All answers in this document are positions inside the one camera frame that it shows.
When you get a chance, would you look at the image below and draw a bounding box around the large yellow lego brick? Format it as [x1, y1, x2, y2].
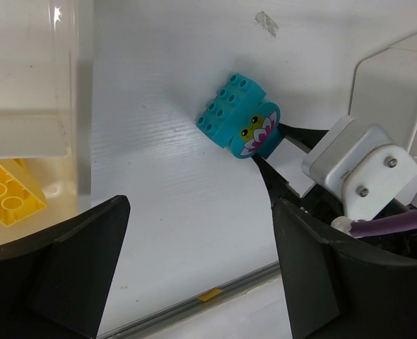
[0, 158, 47, 227]

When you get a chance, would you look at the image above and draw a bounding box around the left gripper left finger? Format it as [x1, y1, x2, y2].
[0, 195, 130, 338]

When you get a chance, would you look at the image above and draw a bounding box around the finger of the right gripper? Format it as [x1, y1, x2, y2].
[277, 123, 328, 153]

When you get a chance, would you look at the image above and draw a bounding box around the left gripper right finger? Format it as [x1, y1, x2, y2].
[272, 200, 417, 338]

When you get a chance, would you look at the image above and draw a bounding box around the left white divided tray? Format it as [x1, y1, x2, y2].
[0, 1, 95, 245]

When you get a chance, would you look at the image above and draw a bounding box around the teal character lego figure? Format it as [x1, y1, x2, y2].
[196, 73, 283, 159]

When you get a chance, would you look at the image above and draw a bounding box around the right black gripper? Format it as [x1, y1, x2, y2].
[252, 155, 417, 263]

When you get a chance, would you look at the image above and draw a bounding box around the aluminium rail front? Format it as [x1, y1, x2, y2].
[98, 261, 280, 338]

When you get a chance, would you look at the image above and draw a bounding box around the right white divided tray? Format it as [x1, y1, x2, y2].
[350, 33, 417, 207]

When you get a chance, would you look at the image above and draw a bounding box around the white divided tray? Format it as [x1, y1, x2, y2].
[0, 1, 95, 245]
[350, 33, 417, 207]

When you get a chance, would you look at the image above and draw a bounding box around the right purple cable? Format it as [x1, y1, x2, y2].
[331, 208, 417, 239]

